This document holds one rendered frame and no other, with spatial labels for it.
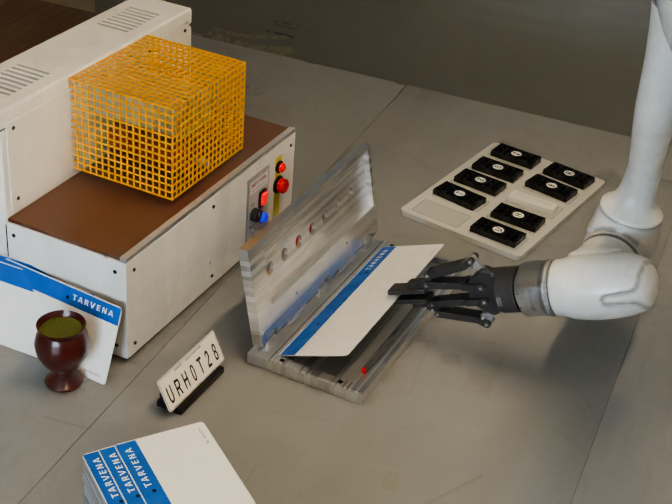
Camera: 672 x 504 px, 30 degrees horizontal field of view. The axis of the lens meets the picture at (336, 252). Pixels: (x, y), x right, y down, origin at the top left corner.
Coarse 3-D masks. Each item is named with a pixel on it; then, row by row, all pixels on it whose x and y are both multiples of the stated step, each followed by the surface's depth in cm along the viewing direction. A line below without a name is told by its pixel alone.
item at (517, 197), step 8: (512, 192) 256; (520, 192) 256; (512, 200) 254; (520, 200) 253; (528, 200) 253; (536, 200) 254; (544, 200) 254; (536, 208) 252; (544, 208) 251; (552, 208) 251
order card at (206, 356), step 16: (208, 336) 200; (192, 352) 196; (208, 352) 199; (176, 368) 192; (192, 368) 196; (208, 368) 199; (160, 384) 189; (176, 384) 192; (192, 384) 195; (176, 400) 192
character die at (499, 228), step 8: (472, 224) 243; (480, 224) 244; (488, 224) 245; (496, 224) 244; (480, 232) 242; (488, 232) 241; (496, 232) 242; (504, 232) 242; (512, 232) 243; (520, 232) 242; (496, 240) 241; (504, 240) 240; (512, 240) 240; (520, 240) 241
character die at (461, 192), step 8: (440, 184) 256; (448, 184) 258; (440, 192) 254; (448, 192) 254; (456, 192) 254; (464, 192) 254; (472, 192) 255; (448, 200) 253; (456, 200) 252; (464, 200) 252; (472, 200) 252; (480, 200) 252; (472, 208) 250
